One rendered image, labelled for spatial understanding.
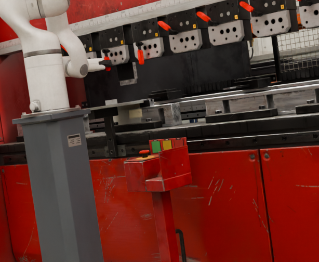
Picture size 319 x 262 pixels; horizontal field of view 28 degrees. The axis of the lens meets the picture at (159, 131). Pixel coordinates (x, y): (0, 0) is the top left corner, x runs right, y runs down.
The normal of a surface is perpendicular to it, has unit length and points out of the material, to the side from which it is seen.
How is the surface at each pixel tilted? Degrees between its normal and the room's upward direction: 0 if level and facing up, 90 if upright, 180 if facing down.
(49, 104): 90
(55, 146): 90
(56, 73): 90
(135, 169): 90
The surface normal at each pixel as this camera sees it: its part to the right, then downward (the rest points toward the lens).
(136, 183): -0.69, 0.14
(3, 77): 0.77, -0.07
